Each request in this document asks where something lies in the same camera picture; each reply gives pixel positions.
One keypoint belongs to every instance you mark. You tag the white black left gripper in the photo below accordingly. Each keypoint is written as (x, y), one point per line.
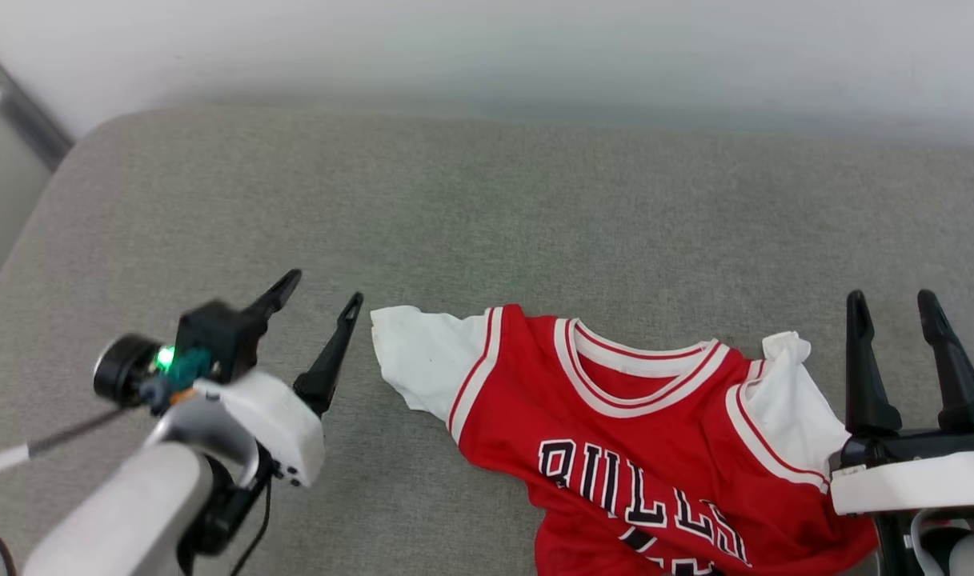
(274, 420)

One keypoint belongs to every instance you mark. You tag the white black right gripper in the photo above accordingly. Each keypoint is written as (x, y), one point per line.
(919, 480)

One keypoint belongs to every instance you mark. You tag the red white Bulls jersey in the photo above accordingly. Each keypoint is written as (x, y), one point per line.
(615, 448)

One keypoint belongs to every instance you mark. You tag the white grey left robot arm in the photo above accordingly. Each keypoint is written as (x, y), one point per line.
(126, 512)

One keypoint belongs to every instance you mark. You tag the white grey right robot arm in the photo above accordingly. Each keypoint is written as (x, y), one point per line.
(947, 548)

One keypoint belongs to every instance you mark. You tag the round black wrist camera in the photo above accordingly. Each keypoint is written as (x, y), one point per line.
(125, 370)

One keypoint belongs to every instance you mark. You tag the grey metal wall strip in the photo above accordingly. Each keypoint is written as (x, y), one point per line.
(22, 112)

